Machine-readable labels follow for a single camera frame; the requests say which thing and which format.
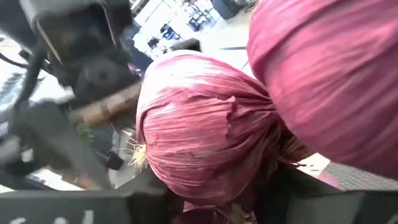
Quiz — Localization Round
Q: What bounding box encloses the black box on floor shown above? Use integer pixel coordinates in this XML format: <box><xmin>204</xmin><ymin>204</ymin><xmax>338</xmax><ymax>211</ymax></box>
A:
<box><xmin>211</xmin><ymin>0</ymin><xmax>249</xmax><ymax>20</ymax></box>

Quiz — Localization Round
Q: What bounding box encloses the grey woven placemat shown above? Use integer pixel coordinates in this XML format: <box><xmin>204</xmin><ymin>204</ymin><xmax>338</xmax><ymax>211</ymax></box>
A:
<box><xmin>322</xmin><ymin>161</ymin><xmax>398</xmax><ymax>191</ymax></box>

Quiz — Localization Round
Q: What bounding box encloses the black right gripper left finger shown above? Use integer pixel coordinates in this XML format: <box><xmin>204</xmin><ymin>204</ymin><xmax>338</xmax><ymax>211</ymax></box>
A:
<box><xmin>0</xmin><ymin>172</ymin><xmax>171</xmax><ymax>224</ymax></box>

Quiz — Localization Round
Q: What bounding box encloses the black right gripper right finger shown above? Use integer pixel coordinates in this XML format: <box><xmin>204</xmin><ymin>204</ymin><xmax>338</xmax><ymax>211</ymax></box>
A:
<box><xmin>256</xmin><ymin>164</ymin><xmax>398</xmax><ymax>224</ymax></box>

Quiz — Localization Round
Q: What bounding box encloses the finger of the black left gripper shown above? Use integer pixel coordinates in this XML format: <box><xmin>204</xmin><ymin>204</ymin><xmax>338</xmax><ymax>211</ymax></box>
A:
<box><xmin>9</xmin><ymin>100</ymin><xmax>113</xmax><ymax>191</ymax></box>

